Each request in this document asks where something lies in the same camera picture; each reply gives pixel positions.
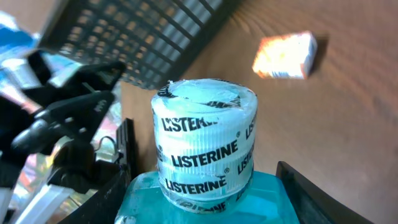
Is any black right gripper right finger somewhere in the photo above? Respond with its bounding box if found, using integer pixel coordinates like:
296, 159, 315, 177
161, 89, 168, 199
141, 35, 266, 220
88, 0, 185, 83
275, 161, 372, 224

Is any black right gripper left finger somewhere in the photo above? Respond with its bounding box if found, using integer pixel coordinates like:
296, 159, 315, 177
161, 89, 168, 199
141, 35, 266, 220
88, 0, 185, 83
59, 170, 129, 224

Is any teal mouthwash bottle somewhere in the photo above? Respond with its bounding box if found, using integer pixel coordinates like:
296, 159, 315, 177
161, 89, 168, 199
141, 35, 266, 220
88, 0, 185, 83
115, 78, 299, 223

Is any orange small box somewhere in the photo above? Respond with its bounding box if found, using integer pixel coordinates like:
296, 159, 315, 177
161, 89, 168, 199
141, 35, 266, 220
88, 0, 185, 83
252, 31, 318, 80

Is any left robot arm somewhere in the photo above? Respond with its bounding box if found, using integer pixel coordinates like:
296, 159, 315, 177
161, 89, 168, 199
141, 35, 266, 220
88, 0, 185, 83
1, 50, 126, 219

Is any grey plastic shopping basket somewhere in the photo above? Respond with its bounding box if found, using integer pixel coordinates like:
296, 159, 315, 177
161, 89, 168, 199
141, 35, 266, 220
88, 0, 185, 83
38, 0, 239, 90

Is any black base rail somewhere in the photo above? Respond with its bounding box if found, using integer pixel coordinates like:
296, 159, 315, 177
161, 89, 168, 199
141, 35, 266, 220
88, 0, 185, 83
115, 118, 137, 180

